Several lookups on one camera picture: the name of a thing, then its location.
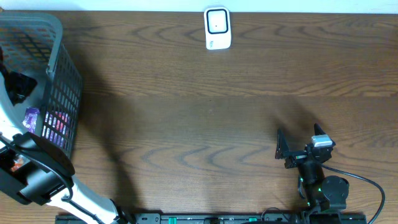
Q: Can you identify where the purple snack packet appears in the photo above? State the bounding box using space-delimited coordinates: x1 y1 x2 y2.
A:
22 107 40 133

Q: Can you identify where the small orange white box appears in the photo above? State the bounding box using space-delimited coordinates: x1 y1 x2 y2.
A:
10 155 29 172

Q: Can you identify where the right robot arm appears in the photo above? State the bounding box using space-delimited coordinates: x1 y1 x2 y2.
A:
275 124 349 223

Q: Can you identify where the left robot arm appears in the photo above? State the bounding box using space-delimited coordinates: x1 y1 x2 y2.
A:
1 48 136 223

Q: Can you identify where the white barcode scanner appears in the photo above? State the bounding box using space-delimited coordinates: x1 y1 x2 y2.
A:
203 7 232 50

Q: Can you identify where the grey plastic mesh basket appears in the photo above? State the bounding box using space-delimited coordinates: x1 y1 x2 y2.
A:
1 12 83 156

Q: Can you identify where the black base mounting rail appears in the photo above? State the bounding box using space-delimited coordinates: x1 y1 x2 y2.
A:
55 212 368 224

